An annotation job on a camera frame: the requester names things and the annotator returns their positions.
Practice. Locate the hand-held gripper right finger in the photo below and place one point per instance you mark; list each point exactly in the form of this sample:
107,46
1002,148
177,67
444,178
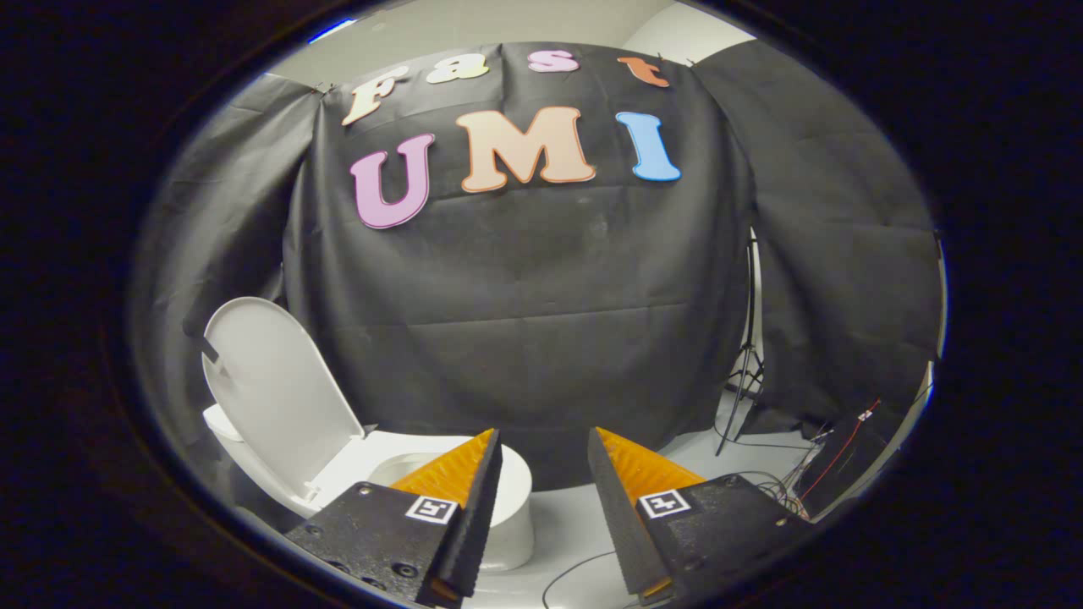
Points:
618,516

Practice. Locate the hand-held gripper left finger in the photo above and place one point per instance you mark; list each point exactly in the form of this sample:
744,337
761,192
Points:
474,516

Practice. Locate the white toilet lid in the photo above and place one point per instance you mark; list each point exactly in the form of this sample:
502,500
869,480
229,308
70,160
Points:
271,389

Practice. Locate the white ceramic toilet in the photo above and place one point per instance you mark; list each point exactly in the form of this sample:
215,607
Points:
512,516

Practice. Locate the black backdrop cloth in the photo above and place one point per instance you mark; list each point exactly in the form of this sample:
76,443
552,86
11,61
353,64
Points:
525,296

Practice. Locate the black light stand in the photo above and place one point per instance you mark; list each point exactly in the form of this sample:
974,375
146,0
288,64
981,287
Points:
750,296

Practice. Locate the dark flat panel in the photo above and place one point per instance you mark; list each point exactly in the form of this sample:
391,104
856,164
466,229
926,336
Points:
880,457

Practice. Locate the plain black side cloth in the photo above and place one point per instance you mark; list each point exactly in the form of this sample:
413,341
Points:
228,211
846,211

